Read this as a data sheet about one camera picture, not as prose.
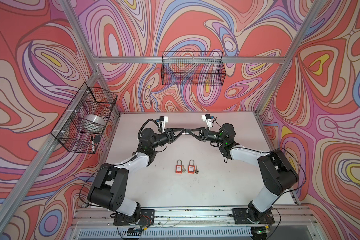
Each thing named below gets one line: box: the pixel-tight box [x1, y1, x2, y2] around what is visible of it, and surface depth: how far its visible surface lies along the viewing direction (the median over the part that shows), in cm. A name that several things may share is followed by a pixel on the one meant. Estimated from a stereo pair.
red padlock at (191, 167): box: [187, 159, 195, 174], surface depth 90 cm
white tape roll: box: [80, 114, 106, 133], surface depth 74 cm
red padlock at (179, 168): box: [175, 159, 183, 174], surface depth 90 cm
